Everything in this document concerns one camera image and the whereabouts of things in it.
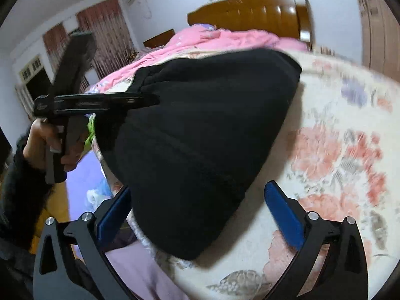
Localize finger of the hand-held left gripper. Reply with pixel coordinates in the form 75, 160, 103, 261
74, 92, 161, 111

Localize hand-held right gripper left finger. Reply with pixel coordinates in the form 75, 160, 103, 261
33, 186, 132, 300

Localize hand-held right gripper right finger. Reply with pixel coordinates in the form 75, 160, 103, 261
264, 180, 369, 300

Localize black pants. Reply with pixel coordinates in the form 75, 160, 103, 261
94, 49, 303, 261

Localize person's left forearm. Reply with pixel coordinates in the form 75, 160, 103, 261
0, 134, 55, 251

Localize person's left hand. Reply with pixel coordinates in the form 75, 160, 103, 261
23, 118, 91, 173

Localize red patterned curtain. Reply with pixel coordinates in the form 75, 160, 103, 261
76, 0, 138, 93
42, 25, 69, 66

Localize dark doorway with window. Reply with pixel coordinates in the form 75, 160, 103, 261
14, 54, 52, 113

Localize green cloth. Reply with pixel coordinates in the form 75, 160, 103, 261
84, 115, 97, 148

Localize purple printed blanket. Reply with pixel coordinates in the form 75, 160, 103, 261
66, 148, 114, 222

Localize floral bed sheet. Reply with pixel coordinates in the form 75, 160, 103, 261
94, 50, 400, 300

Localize light purple cloth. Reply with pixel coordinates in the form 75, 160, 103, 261
103, 234, 188, 300

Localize wooden nightstand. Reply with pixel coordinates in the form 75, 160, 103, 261
143, 29, 176, 49

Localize pink quilt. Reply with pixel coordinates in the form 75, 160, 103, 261
84, 23, 308, 94

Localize wooden headboard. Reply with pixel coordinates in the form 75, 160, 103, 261
187, 0, 314, 51

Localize wooden wardrobe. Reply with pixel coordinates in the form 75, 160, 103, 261
350, 0, 400, 82

